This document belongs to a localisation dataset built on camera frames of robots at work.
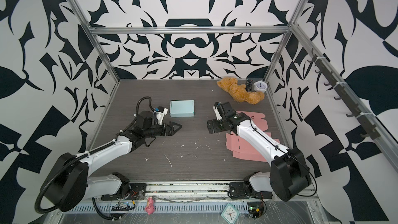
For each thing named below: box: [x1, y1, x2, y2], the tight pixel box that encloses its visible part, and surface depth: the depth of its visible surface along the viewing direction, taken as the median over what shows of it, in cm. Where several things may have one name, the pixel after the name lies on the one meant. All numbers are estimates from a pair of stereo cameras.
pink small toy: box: [145, 196, 155, 216], surface depth 70 cm
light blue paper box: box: [169, 99, 195, 118], surface depth 104 cm
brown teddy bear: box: [216, 77, 265, 105], surface depth 104 cm
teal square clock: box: [220, 203, 240, 224], surface depth 69 cm
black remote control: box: [245, 77, 253, 92], surface depth 118 cm
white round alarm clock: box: [253, 80, 268, 92], surface depth 117 cm
